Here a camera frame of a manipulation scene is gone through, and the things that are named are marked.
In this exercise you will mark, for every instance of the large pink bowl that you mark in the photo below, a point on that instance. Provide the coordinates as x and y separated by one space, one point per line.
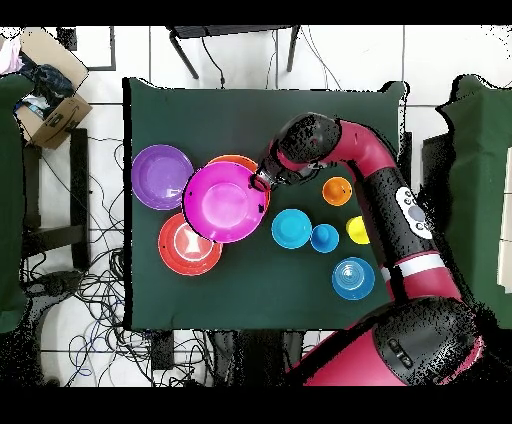
224 204

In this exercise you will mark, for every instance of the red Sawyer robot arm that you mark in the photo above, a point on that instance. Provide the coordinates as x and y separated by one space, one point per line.
380 160

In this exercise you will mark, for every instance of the large orange bowl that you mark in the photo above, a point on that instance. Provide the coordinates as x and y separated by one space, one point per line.
236 159

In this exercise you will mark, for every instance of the light blue ribbed bowl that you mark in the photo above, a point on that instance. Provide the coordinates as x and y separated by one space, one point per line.
291 228

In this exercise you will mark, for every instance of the orange cup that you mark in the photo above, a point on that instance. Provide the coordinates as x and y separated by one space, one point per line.
336 191

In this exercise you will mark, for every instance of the light blue cup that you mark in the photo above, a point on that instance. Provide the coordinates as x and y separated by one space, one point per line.
324 238

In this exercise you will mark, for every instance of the dark green tablecloth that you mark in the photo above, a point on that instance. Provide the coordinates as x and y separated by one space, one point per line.
200 120

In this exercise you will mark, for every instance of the purple bowl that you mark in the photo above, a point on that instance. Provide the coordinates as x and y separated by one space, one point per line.
162 178

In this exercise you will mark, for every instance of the yellow cup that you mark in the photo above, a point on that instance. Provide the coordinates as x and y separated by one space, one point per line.
356 231

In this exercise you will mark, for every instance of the red bowl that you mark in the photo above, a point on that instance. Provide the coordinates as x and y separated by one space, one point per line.
172 256

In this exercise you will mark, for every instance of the light blue shallow bowl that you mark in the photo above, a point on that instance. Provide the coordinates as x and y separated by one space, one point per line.
352 286

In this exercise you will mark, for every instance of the black metal stand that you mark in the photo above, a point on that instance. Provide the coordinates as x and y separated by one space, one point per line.
224 31

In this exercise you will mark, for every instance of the black power strip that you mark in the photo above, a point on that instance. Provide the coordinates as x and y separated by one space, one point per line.
162 352

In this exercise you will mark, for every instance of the cardboard box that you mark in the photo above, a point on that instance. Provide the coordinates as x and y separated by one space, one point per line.
60 120

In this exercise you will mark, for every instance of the green covered side table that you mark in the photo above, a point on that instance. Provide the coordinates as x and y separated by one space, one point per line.
8 200
480 180

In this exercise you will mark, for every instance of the black floor equipment with knob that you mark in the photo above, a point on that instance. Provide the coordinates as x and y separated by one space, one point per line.
60 282

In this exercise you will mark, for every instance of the dark blue clothes bundle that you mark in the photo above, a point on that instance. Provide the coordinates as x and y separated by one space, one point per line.
48 80

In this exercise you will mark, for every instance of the pale pink cloth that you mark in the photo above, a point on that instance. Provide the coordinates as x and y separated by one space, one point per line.
8 56

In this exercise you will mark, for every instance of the black metal frame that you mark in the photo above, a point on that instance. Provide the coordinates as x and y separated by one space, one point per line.
79 180

